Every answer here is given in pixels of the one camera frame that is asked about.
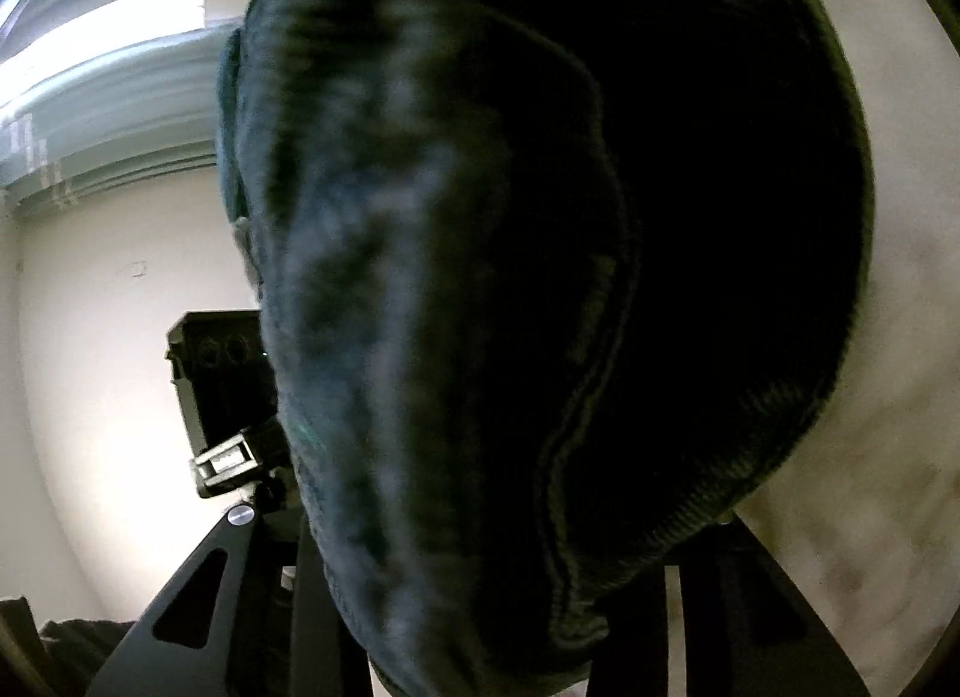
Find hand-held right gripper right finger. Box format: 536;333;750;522
592;517;872;697

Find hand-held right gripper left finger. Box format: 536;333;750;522
88;504;370;697

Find blue denim pants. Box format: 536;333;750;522
216;0;878;697

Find dark grey fleece clothing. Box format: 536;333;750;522
0;596;132;697

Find green striped curtain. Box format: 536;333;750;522
0;0;248;214

